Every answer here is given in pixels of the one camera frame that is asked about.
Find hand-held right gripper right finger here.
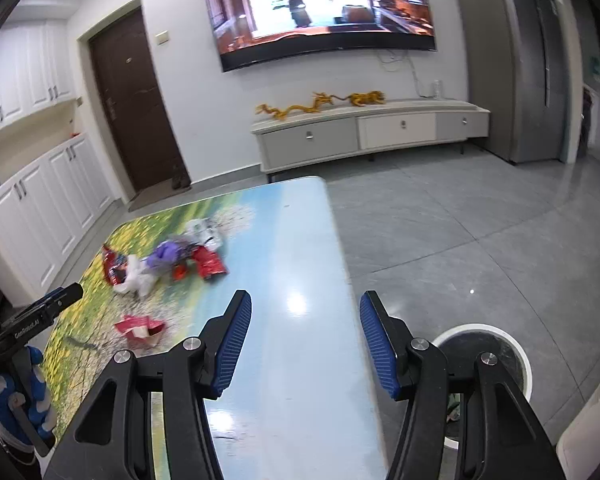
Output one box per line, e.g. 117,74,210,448
359,290,566,480

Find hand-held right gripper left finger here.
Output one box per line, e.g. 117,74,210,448
45,290,253,480

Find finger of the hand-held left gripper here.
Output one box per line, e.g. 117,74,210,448
29,282,84,319

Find small red snack wrapper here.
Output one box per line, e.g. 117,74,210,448
102,244,131,283

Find translucent plastic bag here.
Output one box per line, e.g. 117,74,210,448
112,255,159,297

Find large red snack packet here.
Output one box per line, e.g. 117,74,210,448
172,246,229,281

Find pink wrapper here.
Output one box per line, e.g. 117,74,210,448
115,315,167,349

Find purple wrapper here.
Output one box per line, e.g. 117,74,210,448
147,240,197,274

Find white printed bag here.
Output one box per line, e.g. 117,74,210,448
185,218,225,250

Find white round trash bin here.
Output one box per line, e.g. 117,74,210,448
432,324,533,448

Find white base cabinets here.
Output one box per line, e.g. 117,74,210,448
0,133,116,307

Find dark shoes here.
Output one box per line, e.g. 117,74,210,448
171,162,191,191

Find dark brown door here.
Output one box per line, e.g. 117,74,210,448
89,8,191,193

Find white television console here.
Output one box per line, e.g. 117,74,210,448
250,100,492,183

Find white side table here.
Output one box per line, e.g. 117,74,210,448
555,350,600,480

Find long golden dragon figurine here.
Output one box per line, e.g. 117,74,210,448
256,92,336,122

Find short golden dragon figurine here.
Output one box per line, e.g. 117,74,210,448
349,90,386,107

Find grey refrigerator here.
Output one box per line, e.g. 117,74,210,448
452,0,569,165

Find white wall cabinets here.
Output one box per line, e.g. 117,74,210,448
0,20,76,138

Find white cable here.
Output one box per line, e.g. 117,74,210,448
380,50,433,99

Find wall television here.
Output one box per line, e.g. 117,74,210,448
201,0,438,73

